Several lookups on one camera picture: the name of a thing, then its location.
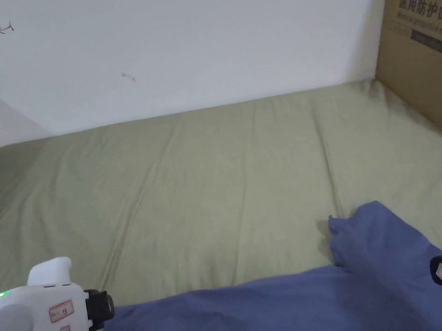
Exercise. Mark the blue shirt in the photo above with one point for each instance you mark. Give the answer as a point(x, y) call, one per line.
point(293, 312)

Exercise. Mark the bed with pale green sheet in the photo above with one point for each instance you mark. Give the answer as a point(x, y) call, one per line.
point(191, 186)

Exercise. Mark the brown cardboard carton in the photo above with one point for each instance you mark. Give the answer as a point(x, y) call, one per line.
point(427, 47)

